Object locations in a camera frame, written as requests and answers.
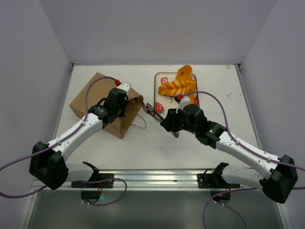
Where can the braided golden fake bread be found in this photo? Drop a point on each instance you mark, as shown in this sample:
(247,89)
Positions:
(176,87)

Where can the strawberry print tray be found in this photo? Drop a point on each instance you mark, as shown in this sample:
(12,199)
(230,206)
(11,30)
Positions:
(163,103)

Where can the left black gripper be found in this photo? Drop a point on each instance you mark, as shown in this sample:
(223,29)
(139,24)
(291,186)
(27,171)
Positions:
(122,113)

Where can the aluminium mounting rail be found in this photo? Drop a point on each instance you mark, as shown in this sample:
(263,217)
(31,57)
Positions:
(180,179)

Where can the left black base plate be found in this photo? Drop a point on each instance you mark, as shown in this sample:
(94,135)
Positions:
(100,180)

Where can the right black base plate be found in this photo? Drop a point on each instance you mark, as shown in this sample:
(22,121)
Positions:
(213,179)

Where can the metal tongs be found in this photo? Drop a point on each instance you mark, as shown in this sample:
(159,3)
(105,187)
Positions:
(155,113)

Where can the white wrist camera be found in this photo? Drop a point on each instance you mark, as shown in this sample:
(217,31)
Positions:
(182,100)
(125,86)

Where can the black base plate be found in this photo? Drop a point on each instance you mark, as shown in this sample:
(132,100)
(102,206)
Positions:
(213,179)
(100,180)

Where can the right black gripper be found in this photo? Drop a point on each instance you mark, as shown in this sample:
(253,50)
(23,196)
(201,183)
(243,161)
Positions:
(168,120)

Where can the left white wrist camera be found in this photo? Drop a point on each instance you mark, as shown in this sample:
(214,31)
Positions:
(125,86)

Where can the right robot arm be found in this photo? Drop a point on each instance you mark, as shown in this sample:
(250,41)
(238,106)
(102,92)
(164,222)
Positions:
(274,176)

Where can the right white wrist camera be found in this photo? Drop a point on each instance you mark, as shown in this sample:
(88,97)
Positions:
(182,100)

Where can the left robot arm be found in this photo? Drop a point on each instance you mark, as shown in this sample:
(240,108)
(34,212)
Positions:
(48,163)

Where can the orange fake bread loaf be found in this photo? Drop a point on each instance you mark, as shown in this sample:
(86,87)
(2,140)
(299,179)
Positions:
(192,99)

